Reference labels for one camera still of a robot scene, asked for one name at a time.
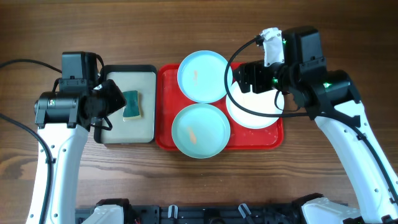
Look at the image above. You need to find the white plate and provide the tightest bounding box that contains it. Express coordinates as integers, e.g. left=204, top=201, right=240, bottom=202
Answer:
left=226, top=82, right=285, bottom=129

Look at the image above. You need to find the green yellow sponge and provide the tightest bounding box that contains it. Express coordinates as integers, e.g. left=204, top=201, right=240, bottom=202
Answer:
left=123, top=90, right=141, bottom=121

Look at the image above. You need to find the light blue plate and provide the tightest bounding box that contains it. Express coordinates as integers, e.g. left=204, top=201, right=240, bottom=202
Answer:
left=177, top=50, right=233, bottom=103

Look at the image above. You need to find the light green plate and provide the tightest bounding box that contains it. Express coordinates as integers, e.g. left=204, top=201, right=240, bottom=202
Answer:
left=171, top=103, right=231, bottom=159

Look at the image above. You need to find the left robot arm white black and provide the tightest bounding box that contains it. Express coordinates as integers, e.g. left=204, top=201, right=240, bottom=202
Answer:
left=26, top=52, right=126, bottom=223

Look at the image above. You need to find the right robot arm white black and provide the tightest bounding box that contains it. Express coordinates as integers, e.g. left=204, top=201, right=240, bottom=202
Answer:
left=233, top=26, right=397, bottom=223

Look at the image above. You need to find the black tray with soapy water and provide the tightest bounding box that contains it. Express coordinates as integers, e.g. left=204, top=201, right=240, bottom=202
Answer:
left=94, top=65, right=157, bottom=144

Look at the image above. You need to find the red plastic tray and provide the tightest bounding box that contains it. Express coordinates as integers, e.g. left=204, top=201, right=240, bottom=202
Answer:
left=155, top=63, right=284, bottom=151

